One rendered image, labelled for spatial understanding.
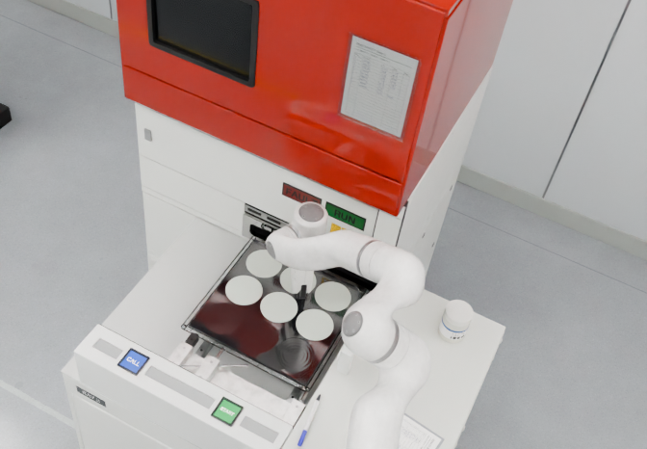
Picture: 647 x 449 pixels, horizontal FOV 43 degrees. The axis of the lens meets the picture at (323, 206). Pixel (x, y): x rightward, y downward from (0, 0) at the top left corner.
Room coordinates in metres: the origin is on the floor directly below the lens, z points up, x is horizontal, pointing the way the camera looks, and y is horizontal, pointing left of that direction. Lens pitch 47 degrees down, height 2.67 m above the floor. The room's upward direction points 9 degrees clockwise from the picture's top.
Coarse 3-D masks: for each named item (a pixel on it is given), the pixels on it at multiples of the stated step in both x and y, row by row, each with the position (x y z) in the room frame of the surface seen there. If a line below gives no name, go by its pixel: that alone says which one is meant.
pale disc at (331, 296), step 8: (320, 288) 1.37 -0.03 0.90; (328, 288) 1.37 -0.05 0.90; (336, 288) 1.38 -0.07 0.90; (344, 288) 1.38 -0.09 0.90; (320, 296) 1.34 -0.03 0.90; (328, 296) 1.35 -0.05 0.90; (336, 296) 1.35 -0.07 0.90; (344, 296) 1.36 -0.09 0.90; (320, 304) 1.31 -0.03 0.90; (328, 304) 1.32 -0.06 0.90; (336, 304) 1.32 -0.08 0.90; (344, 304) 1.33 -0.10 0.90
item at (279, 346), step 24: (240, 264) 1.41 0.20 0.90; (264, 288) 1.34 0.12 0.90; (216, 312) 1.24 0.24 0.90; (240, 312) 1.25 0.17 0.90; (336, 312) 1.30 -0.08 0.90; (216, 336) 1.16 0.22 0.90; (240, 336) 1.18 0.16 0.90; (264, 336) 1.19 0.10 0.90; (288, 336) 1.20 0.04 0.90; (264, 360) 1.12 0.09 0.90; (288, 360) 1.13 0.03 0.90; (312, 360) 1.14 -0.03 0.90
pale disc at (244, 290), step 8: (232, 280) 1.35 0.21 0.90; (240, 280) 1.35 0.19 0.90; (248, 280) 1.36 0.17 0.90; (256, 280) 1.36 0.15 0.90; (232, 288) 1.32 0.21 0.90; (240, 288) 1.33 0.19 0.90; (248, 288) 1.33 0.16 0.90; (256, 288) 1.34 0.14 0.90; (232, 296) 1.30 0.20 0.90; (240, 296) 1.30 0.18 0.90; (248, 296) 1.31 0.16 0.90; (256, 296) 1.31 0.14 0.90
